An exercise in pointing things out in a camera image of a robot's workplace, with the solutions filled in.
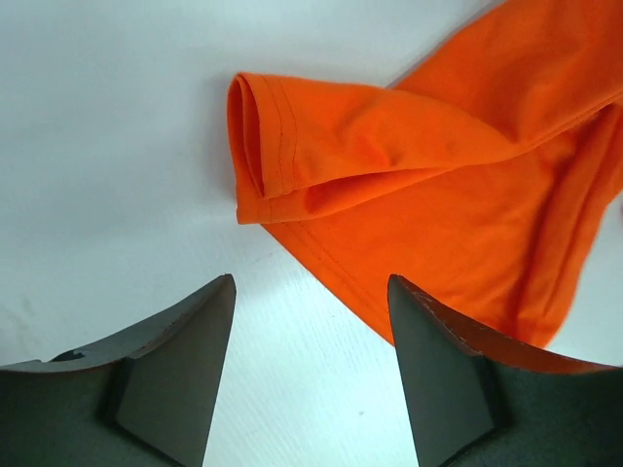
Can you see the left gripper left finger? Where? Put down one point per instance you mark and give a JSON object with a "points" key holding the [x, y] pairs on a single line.
{"points": [[144, 396]]}

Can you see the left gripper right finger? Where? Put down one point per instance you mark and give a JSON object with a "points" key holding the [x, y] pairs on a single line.
{"points": [[476, 397]]}

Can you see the orange t shirt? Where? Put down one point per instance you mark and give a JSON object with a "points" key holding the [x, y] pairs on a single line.
{"points": [[482, 177]]}

